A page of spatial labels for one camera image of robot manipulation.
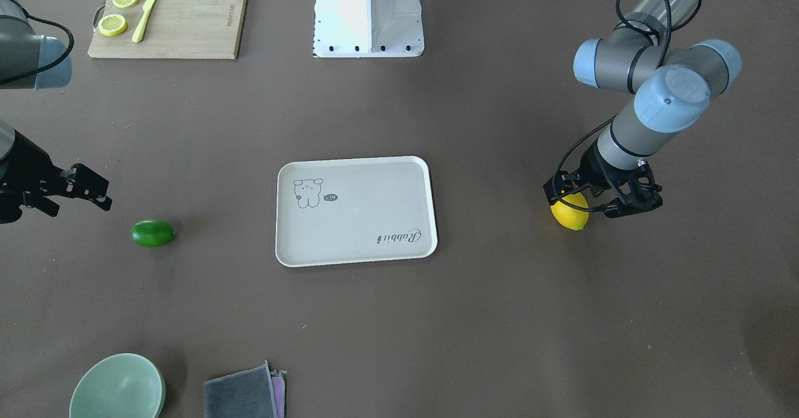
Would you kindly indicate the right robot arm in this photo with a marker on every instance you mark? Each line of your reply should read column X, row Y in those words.
column 35, row 55

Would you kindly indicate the light green bowl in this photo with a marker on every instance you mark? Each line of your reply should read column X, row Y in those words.
column 121, row 385

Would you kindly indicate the yellow plastic knife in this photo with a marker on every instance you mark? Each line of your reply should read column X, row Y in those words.
column 141, row 28

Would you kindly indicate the purple cloth under grey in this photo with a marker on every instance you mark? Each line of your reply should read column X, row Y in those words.
column 279, row 388

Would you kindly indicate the lemon slice lower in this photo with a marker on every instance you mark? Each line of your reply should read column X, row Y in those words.
column 112, row 25

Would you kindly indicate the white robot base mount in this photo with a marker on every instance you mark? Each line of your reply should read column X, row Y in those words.
column 368, row 28

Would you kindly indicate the bamboo cutting board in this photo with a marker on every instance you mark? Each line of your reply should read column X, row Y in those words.
column 187, row 29

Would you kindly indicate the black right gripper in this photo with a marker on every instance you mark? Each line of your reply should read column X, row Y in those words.
column 24, row 163

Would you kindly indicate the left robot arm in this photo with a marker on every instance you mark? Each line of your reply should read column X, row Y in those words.
column 671, row 89

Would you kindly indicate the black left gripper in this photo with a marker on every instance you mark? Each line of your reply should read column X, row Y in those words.
column 590, row 170

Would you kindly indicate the beige rabbit tray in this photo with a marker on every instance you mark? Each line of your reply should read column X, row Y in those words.
column 354, row 210

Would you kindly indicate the yellow lemon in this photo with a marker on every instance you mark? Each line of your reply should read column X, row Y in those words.
column 569, row 217

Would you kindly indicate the grey folded cloth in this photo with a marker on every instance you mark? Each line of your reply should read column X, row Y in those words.
column 247, row 393

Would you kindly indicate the green lime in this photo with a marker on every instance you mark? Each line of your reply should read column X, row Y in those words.
column 152, row 233

